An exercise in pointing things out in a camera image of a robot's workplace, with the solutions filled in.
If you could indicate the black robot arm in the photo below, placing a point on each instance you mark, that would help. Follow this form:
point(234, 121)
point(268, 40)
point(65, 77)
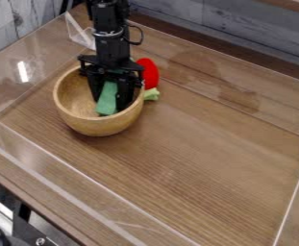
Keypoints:
point(108, 15)

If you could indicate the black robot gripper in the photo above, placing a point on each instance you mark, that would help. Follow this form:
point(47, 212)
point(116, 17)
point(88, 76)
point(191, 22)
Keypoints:
point(111, 64)

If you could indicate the clear acrylic tray wall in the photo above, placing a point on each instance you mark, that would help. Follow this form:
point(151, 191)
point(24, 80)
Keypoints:
point(91, 213)

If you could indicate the green rectangular block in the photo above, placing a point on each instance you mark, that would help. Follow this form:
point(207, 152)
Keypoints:
point(105, 105)

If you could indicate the red plush strawberry toy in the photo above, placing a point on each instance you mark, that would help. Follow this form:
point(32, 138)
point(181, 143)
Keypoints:
point(151, 79)

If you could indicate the black table clamp mount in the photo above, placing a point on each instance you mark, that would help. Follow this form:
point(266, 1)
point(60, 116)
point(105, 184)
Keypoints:
point(24, 231)

